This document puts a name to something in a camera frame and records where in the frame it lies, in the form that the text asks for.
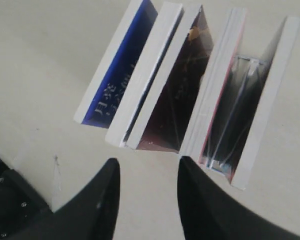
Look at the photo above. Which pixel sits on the grey white book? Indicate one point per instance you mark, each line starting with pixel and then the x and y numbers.
pixel 144 71

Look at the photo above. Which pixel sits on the red teal book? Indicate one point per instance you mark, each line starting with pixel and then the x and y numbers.
pixel 212 85

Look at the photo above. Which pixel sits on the blue book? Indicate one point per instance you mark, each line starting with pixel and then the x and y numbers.
pixel 109 82

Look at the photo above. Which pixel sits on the clear acrylic book rack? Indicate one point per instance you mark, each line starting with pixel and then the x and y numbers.
pixel 234 115

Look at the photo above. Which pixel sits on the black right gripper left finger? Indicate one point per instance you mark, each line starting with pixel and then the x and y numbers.
pixel 91 214

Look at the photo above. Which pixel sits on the black book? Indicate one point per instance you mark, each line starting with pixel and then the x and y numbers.
pixel 276 57

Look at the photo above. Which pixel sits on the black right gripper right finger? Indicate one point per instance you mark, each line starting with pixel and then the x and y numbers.
pixel 208 213

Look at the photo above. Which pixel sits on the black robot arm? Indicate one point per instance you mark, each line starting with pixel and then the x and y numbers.
pixel 21 207

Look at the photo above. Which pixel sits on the dark brown book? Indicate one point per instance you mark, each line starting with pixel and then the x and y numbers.
pixel 162 121

